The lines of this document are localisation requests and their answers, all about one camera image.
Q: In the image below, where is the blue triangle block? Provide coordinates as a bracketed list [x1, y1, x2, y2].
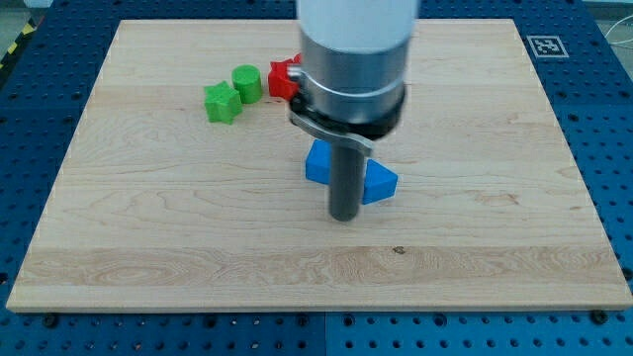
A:
[362, 159, 399, 205]

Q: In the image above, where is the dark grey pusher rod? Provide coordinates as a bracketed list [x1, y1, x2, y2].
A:
[328, 145, 365, 222]

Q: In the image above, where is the blue cube block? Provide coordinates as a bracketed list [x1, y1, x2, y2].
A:
[305, 139, 330, 185]

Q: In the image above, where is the black and white fiducial tag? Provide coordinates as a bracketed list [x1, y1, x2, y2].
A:
[526, 35, 569, 58]

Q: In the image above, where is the green cylinder block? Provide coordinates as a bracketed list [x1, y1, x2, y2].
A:
[231, 64, 263, 104]

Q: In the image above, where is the green star block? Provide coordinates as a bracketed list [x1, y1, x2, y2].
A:
[204, 81, 242, 125]

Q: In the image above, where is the white cable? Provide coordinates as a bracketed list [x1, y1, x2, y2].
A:
[603, 13, 633, 50]

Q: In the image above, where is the red star block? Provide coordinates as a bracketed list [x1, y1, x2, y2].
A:
[267, 53, 302, 101]

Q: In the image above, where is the light wooden board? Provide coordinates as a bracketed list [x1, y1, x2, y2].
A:
[7, 19, 632, 312]

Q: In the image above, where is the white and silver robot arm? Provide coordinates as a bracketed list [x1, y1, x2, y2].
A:
[288, 0, 419, 156]

